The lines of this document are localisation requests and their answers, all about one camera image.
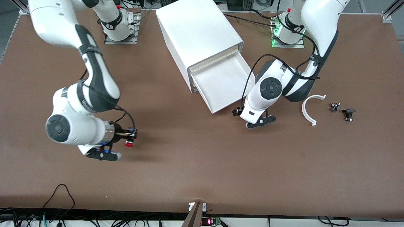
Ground black looped cable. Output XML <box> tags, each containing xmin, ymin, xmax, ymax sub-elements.
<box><xmin>43</xmin><ymin>184</ymin><xmax>76</xmax><ymax>210</ymax></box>

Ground white half-ring clamp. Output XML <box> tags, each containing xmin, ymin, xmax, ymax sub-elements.
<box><xmin>302</xmin><ymin>95</ymin><xmax>326</xmax><ymax>127</ymax></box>

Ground grey metal post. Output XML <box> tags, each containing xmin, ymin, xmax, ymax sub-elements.
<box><xmin>181</xmin><ymin>202</ymin><xmax>204</xmax><ymax>227</ymax></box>

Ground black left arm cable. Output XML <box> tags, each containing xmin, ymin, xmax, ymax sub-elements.
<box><xmin>241</xmin><ymin>0</ymin><xmax>321</xmax><ymax>109</ymax></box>

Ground black floor cable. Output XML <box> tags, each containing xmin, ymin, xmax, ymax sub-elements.
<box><xmin>317</xmin><ymin>216</ymin><xmax>350</xmax><ymax>227</ymax></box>

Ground dark equipment box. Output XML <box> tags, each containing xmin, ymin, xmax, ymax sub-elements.
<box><xmin>227</xmin><ymin>0</ymin><xmax>253</xmax><ymax>10</ymax></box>

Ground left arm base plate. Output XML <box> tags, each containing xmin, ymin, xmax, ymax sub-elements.
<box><xmin>271</xmin><ymin>37</ymin><xmax>305</xmax><ymax>49</ymax></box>

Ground red push button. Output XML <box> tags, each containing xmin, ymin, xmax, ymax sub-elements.
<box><xmin>124</xmin><ymin>128</ymin><xmax>138</xmax><ymax>148</ymax></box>

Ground black cable on table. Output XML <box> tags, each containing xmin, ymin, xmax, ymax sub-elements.
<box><xmin>221</xmin><ymin>13</ymin><xmax>278</xmax><ymax>25</ymax></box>

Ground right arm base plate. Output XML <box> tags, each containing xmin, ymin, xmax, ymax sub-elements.
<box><xmin>104</xmin><ymin>8</ymin><xmax>141</xmax><ymax>44</ymax></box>

